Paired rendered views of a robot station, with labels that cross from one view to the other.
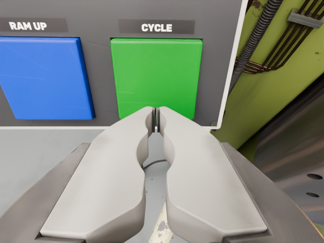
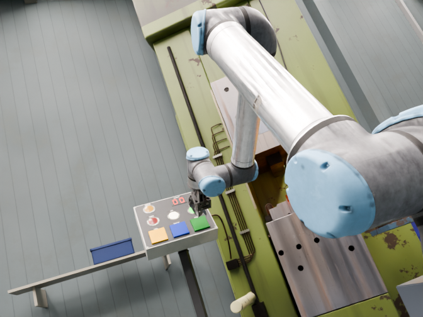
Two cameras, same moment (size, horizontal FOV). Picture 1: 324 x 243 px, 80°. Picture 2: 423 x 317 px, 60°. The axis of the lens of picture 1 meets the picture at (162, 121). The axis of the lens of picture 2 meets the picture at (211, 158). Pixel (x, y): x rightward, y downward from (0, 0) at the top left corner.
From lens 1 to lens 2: 1.68 m
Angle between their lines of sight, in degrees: 83
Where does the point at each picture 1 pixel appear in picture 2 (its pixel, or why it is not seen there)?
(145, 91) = (197, 224)
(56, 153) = not seen: outside the picture
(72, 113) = (185, 231)
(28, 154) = not seen: outside the picture
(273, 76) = (259, 258)
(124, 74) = (193, 222)
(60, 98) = (182, 229)
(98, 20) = (187, 219)
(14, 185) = not seen: outside the picture
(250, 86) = (257, 270)
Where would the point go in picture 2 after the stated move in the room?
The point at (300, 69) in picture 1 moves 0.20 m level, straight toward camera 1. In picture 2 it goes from (262, 247) to (243, 251)
